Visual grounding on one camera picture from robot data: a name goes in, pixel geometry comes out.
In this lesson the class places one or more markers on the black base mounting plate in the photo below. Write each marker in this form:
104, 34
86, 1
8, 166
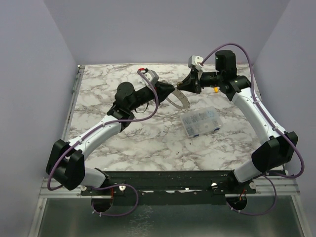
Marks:
172, 188

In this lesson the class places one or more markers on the clear plastic screw box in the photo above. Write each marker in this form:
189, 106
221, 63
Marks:
201, 121

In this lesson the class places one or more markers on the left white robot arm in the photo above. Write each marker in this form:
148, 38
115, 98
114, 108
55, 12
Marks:
67, 159

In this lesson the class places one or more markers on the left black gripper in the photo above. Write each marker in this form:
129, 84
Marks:
162, 90

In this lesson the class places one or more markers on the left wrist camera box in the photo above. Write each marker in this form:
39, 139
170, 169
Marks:
151, 76

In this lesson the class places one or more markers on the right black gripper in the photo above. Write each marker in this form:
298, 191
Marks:
196, 81

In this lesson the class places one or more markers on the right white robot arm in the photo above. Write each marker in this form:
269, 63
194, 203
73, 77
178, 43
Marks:
277, 145

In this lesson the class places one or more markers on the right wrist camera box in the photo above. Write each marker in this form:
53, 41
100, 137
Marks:
194, 63

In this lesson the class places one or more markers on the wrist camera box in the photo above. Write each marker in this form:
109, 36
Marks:
194, 63
151, 76

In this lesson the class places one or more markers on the aluminium rail left side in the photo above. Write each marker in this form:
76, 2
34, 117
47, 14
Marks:
74, 96

